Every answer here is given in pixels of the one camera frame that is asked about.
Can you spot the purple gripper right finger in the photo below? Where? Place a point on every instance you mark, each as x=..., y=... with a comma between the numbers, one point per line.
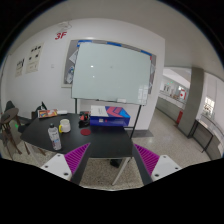
x=151, y=166

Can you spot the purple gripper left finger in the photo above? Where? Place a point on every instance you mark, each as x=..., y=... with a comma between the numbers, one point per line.
x=68, y=166

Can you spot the clear plastic water bottle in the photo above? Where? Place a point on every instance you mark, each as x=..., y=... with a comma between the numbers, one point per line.
x=54, y=137

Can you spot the black table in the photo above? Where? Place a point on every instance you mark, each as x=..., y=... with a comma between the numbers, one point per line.
x=104, y=142

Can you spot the red round coaster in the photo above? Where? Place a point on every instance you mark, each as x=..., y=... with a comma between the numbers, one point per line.
x=85, y=132

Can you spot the black tape dispenser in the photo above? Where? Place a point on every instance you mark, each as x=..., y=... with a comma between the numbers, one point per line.
x=84, y=120

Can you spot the white small box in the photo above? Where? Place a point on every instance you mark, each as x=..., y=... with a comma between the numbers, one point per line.
x=62, y=112

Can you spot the black side bench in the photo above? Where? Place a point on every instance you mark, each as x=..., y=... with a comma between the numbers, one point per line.
x=201, y=134

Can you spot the blue cardboard box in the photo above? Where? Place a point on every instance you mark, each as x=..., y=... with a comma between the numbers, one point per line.
x=117, y=116

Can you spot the colourful orange book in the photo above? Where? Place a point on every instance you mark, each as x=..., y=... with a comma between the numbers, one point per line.
x=47, y=113

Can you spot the red fire extinguisher box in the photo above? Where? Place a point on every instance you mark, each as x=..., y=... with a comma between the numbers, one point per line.
x=179, y=117

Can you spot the white paper sheet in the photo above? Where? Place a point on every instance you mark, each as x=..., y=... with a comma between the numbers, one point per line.
x=98, y=111

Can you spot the grey concrete pillar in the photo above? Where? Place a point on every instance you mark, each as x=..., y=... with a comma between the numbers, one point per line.
x=193, y=102

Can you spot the wooden round stool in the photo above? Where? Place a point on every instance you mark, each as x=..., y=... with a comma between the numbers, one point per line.
x=6, y=118

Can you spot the whiteboard on stand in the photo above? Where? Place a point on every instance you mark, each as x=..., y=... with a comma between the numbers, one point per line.
x=106, y=72

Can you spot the red 3F sign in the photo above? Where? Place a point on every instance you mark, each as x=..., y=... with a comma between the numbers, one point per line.
x=60, y=35

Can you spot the white mug yellow handle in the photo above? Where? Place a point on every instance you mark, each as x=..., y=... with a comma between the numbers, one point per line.
x=64, y=126

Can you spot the white wall poster small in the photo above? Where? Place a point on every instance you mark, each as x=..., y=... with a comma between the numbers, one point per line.
x=19, y=67

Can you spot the white wall poster large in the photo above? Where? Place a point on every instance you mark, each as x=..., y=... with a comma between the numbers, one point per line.
x=33, y=58

